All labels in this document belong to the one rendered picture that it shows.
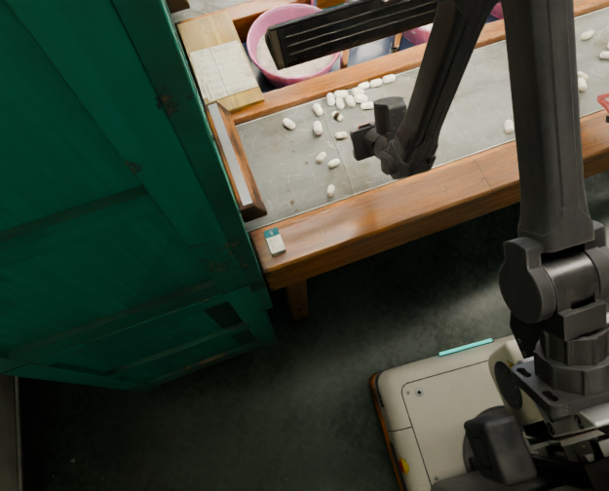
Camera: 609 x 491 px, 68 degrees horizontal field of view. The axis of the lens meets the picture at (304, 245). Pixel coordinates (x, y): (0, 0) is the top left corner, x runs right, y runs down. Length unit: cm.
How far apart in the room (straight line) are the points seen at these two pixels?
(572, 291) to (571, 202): 10
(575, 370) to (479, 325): 131
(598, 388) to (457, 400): 95
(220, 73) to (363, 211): 54
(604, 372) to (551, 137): 26
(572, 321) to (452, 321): 131
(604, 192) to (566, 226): 176
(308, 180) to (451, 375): 77
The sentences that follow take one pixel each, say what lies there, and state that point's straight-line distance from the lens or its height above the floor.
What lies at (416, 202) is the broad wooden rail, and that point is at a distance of 113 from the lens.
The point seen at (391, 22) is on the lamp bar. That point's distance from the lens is 100.
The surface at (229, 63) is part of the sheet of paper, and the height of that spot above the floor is 78.
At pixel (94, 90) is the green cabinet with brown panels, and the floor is 147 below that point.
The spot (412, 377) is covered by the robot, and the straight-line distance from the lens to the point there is 151.
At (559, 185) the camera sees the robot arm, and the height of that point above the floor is 133.
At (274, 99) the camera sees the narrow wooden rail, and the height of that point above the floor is 76.
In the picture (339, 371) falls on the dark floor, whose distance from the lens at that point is 176.
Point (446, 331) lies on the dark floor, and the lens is 185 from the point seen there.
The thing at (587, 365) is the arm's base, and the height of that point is 123.
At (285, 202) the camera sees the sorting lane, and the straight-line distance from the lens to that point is 113.
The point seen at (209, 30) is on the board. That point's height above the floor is 78.
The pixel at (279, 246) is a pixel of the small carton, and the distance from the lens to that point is 104.
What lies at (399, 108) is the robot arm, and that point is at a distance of 88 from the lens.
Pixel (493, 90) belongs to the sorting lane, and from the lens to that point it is 139.
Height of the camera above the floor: 175
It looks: 70 degrees down
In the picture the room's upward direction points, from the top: 3 degrees counter-clockwise
